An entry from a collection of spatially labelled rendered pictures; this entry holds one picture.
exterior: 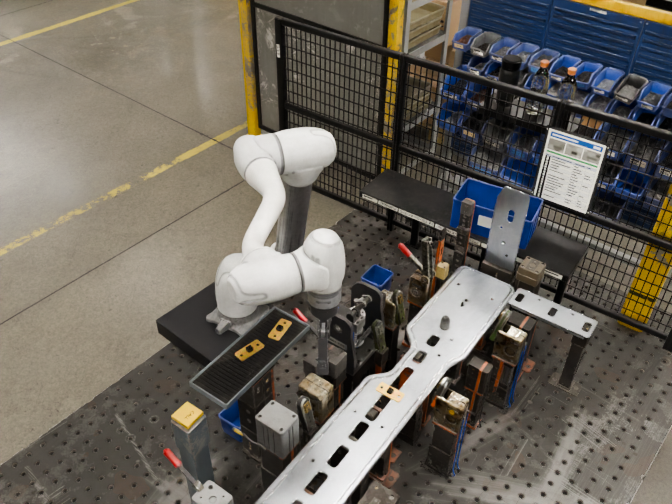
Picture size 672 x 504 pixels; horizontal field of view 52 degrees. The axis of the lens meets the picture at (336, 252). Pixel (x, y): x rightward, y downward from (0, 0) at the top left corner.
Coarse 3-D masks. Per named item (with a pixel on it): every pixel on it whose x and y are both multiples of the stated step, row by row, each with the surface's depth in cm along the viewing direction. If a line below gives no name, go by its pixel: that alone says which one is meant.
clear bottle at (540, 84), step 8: (544, 64) 240; (536, 72) 244; (544, 72) 242; (536, 80) 243; (544, 80) 243; (536, 88) 245; (544, 88) 244; (528, 104) 250; (536, 104) 248; (544, 104) 249; (528, 112) 252; (536, 112) 250
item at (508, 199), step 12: (504, 192) 234; (516, 192) 231; (504, 204) 236; (516, 204) 233; (528, 204) 231; (504, 216) 239; (516, 216) 236; (492, 228) 245; (504, 228) 242; (516, 228) 239; (492, 240) 248; (504, 240) 244; (516, 240) 241; (492, 252) 251; (504, 252) 247; (516, 252) 244; (504, 264) 250
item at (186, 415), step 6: (186, 402) 183; (180, 408) 181; (186, 408) 181; (192, 408) 181; (174, 414) 180; (180, 414) 180; (186, 414) 180; (192, 414) 180; (198, 414) 180; (180, 420) 178; (186, 420) 178; (192, 420) 178; (186, 426) 177
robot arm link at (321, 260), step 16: (320, 240) 163; (336, 240) 164; (304, 256) 164; (320, 256) 162; (336, 256) 164; (304, 272) 163; (320, 272) 164; (336, 272) 166; (304, 288) 165; (320, 288) 167; (336, 288) 171
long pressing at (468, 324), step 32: (448, 288) 242; (480, 288) 243; (512, 288) 243; (416, 320) 230; (480, 320) 230; (416, 352) 219; (448, 352) 219; (416, 384) 209; (352, 416) 200; (384, 416) 200; (320, 448) 191; (352, 448) 191; (384, 448) 192; (288, 480) 183; (352, 480) 184
